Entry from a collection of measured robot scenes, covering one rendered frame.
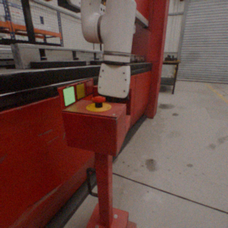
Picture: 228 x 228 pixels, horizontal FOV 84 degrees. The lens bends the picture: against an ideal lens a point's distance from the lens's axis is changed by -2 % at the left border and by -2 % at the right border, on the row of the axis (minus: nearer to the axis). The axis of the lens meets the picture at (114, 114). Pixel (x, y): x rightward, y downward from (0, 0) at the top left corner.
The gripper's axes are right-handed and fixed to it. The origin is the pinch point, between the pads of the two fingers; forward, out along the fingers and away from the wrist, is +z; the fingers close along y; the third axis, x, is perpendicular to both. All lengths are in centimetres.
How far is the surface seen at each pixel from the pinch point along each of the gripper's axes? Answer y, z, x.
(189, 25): 120, -171, 675
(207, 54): 223, -62, 662
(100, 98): -0.4, -6.6, -10.8
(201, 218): 58, 70, 19
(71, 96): -9.7, -5.8, -10.7
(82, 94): -9.6, -4.9, -4.6
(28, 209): -26, 42, -22
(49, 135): -24.7, 15.0, -6.0
